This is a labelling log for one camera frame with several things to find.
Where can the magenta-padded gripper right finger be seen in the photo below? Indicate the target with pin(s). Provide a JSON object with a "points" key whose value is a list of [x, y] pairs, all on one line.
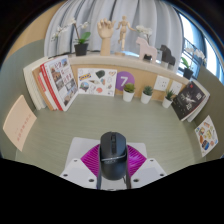
{"points": [[150, 171]]}

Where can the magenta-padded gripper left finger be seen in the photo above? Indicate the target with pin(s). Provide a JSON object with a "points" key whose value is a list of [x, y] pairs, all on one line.
{"points": [[78, 173]]}

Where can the dark grey computer mouse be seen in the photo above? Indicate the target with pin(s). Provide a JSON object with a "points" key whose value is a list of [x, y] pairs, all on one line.
{"points": [[113, 156]]}

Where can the white printed mouse pad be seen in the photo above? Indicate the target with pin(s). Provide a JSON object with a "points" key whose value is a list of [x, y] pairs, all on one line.
{"points": [[80, 146]]}

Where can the colourful sticker sheet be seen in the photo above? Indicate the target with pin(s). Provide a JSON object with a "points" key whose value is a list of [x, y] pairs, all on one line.
{"points": [[206, 135]]}

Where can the small plant in white pot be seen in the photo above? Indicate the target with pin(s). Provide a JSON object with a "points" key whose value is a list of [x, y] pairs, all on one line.
{"points": [[146, 97], [167, 101], [128, 95]]}

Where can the beige book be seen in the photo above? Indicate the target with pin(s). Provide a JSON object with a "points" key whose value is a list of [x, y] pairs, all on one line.
{"points": [[20, 123]]}

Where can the black book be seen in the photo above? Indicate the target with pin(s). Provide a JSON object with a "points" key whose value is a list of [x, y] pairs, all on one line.
{"points": [[188, 101]]}

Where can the red book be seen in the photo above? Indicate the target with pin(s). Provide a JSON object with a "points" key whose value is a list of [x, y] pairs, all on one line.
{"points": [[50, 90]]}

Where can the white sticker card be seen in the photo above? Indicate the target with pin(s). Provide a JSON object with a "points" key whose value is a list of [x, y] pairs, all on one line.
{"points": [[96, 82]]}

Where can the white picture-cover book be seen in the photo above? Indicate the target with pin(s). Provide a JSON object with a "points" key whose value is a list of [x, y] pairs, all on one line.
{"points": [[62, 81]]}

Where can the brown book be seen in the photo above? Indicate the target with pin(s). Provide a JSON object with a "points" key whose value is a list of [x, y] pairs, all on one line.
{"points": [[39, 87]]}

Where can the purple round number sign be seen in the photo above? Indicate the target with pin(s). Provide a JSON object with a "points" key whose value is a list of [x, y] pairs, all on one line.
{"points": [[125, 79]]}

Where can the thick white book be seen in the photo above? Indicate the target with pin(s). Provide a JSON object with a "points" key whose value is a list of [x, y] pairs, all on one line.
{"points": [[31, 86]]}

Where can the grey felt partition panel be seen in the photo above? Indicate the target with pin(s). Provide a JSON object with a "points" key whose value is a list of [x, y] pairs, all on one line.
{"points": [[215, 96], [16, 73]]}

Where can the white orchid in black pot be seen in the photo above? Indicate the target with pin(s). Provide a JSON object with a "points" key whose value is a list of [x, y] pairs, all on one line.
{"points": [[188, 73], [81, 49]]}

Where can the light wooden ledge shelf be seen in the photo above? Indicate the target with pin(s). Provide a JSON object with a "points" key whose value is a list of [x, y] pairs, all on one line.
{"points": [[100, 61]]}

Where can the black horse figure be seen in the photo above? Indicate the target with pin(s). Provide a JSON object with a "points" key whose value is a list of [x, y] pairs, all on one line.
{"points": [[166, 55]]}

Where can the pink horse figure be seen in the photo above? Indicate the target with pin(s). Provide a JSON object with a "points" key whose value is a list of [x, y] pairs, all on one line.
{"points": [[146, 50]]}

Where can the white orchid plant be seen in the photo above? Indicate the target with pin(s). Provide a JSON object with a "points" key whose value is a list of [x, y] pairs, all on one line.
{"points": [[145, 31]]}

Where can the wooden hand model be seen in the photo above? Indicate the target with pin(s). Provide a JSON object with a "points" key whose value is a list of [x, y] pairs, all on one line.
{"points": [[106, 33]]}

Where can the grey curtain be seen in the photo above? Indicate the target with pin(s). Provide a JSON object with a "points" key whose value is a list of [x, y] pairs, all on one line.
{"points": [[96, 11]]}

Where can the white wall socket plate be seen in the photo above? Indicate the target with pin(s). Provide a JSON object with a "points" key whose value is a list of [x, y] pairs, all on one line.
{"points": [[176, 87], [161, 83]]}

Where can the window with dark frame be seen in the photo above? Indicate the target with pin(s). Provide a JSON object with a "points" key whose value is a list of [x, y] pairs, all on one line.
{"points": [[190, 36]]}

